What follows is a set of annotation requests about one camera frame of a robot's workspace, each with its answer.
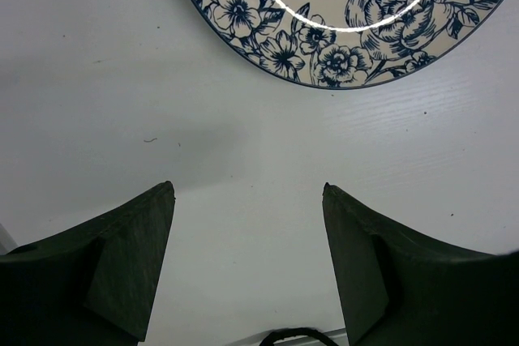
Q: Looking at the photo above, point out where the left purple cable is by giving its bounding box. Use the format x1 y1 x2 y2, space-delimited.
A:
259 326 340 346

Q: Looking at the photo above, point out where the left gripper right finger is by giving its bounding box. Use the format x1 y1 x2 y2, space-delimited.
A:
322 184 518 345

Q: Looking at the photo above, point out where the blue floral ceramic plate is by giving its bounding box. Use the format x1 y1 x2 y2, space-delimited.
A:
191 0 503 90

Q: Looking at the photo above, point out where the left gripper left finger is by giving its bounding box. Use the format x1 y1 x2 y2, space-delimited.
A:
1 181 175 345

